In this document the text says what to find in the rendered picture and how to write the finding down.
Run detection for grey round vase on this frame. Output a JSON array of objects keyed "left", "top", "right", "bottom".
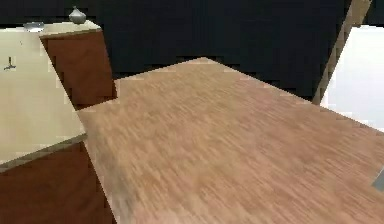
[{"left": 68, "top": 5, "right": 87, "bottom": 25}]

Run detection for brown cabinet with cream worktop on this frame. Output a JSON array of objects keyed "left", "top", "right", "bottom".
[{"left": 0, "top": 19, "right": 118, "bottom": 224}]

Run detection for silver bowl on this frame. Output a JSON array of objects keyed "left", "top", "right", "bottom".
[{"left": 23, "top": 21, "right": 46, "bottom": 33}]

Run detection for grey object at edge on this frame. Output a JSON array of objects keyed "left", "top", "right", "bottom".
[{"left": 371, "top": 167, "right": 384, "bottom": 193}]

